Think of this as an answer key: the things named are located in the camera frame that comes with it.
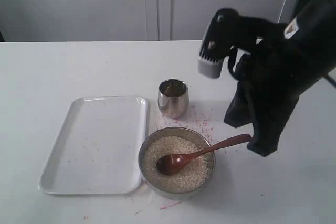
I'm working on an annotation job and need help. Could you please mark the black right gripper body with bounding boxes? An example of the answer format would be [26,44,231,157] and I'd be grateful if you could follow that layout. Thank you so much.
[234,15,312,103]

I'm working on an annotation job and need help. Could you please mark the white rectangular plastic tray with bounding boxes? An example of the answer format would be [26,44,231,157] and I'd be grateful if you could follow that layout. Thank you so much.
[38,96,149,195]

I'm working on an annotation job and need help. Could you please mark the steel cup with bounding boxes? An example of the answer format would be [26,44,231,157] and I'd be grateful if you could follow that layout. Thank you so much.
[157,79,189,119]

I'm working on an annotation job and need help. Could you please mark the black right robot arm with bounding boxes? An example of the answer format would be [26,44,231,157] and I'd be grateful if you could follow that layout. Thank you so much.
[224,0,335,157]

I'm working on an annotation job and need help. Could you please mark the white cabinet doors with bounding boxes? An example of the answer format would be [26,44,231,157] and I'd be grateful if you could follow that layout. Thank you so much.
[1,0,297,42]

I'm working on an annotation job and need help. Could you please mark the brown wooden spoon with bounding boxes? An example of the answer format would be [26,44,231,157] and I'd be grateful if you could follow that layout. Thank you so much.
[156,134,252,176]

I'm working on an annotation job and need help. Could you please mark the stainless steel rice bowl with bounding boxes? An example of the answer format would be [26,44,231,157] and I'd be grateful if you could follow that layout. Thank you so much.
[138,127,215,200]

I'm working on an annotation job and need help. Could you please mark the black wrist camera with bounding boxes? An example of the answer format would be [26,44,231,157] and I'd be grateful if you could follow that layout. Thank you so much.
[198,8,240,79]

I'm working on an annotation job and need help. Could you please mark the uncooked white rice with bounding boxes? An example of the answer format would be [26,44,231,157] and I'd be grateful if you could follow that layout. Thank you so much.
[142,136,208,193]

